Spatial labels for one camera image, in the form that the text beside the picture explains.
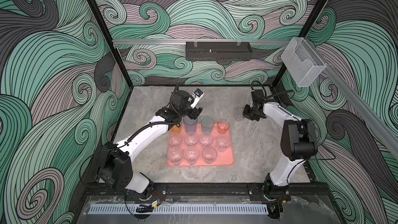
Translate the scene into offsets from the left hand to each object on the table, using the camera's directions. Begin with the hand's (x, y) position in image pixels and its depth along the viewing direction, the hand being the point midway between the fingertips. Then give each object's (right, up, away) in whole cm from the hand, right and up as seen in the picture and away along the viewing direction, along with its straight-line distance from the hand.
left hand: (197, 101), depth 81 cm
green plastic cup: (+6, -14, +9) cm, 18 cm away
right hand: (+30, -9, +15) cm, 34 cm away
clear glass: (-13, -22, +7) cm, 26 cm away
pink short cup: (+17, -16, +15) cm, 27 cm away
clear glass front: (-3, -21, +5) cm, 22 cm away
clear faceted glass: (+16, -24, +9) cm, 30 cm away
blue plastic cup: (-3, -13, +5) cm, 15 cm away
